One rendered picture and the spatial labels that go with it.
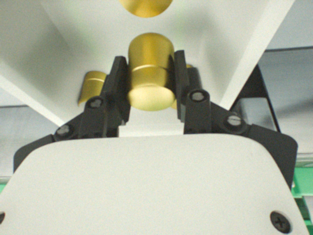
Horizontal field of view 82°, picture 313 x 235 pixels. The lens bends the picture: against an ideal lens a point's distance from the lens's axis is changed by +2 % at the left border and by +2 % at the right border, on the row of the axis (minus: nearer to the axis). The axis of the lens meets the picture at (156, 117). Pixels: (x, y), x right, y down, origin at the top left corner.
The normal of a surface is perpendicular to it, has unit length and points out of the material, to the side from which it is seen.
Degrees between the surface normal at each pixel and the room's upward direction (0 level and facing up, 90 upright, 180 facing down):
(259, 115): 90
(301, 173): 90
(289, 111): 90
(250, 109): 90
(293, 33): 0
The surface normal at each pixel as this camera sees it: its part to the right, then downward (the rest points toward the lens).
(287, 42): 0.00, 0.90
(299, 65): -0.08, -0.43
